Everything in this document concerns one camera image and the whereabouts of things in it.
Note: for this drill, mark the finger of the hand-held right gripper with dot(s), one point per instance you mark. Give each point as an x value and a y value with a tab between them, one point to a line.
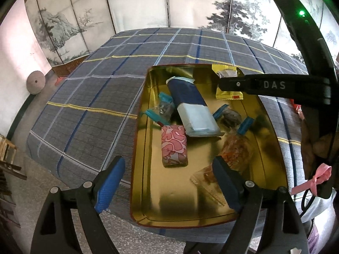
238	84

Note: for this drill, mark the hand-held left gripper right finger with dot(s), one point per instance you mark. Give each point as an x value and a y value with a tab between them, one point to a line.
225	174

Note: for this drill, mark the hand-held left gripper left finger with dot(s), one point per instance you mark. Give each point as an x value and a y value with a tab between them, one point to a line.
111	182

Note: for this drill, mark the small yellow candy packet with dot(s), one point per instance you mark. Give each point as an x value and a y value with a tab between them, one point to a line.
225	72

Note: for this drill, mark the long clear packet red-orange snack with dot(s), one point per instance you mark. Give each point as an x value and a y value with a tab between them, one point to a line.
205	176

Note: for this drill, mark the clear packet orange snack chunks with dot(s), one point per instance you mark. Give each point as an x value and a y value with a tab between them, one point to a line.
235	148

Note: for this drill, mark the blue-edged clear snack packet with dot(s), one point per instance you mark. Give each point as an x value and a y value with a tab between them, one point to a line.
230	117
164	108

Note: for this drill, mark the navy and white snack packet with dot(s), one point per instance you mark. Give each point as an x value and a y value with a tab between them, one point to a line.
190	103

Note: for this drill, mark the pink patterned snack packet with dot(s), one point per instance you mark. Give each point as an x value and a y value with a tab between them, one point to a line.
173	145

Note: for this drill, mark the red tin box gold interior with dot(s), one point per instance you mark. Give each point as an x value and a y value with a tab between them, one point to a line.
169	198

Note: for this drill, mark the person's right hand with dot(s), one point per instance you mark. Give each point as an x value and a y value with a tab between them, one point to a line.
312	148

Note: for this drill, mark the blue plaid tablecloth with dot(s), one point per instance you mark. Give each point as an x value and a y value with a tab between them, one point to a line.
92	111

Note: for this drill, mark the pink ribbon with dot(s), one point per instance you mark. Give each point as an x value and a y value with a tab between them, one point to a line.
321	174

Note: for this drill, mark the small wooden stool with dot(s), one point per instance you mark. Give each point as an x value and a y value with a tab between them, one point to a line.
8	150

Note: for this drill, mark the purple cloth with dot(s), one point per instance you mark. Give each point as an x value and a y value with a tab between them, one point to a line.
315	240

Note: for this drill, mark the round stone disc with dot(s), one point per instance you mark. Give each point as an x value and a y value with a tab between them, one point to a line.
35	82

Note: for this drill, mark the painted landscape folding screen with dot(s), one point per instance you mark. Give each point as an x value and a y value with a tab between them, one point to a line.
132	0

